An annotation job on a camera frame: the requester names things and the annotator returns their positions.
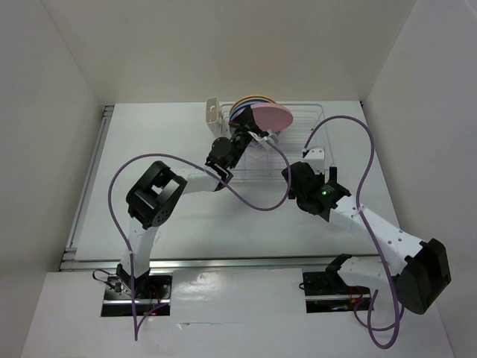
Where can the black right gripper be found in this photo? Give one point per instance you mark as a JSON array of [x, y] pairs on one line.
[[332, 174]]

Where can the orange plate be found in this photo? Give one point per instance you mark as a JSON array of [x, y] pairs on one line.
[[263, 98]]

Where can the cream plate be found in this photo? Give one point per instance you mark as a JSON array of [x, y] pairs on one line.
[[252, 99]]

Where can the pink plate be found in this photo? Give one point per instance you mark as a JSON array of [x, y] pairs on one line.
[[271, 117]]

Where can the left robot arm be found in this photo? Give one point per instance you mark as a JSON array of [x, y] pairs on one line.
[[152, 199]]

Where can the purple plate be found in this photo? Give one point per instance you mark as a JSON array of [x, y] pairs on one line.
[[244, 130]]

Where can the blue plate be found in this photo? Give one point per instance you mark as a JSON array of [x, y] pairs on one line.
[[236, 110]]

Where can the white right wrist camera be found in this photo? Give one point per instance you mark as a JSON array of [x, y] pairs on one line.
[[315, 157]]

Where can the white wire dish rack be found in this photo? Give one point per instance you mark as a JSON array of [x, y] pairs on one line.
[[260, 165]]

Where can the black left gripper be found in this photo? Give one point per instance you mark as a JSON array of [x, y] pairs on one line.
[[245, 122]]

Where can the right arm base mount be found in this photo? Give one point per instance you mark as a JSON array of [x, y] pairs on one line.
[[325, 293]]

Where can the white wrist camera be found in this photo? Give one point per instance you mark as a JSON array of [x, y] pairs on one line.
[[266, 142], [315, 157]]

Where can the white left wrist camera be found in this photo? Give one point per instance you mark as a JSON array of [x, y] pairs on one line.
[[266, 142]]

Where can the cream cutlery holder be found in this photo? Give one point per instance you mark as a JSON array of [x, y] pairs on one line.
[[214, 118]]

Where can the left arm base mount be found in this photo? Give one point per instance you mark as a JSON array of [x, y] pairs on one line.
[[153, 296]]

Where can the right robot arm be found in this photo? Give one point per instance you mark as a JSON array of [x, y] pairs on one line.
[[418, 270]]

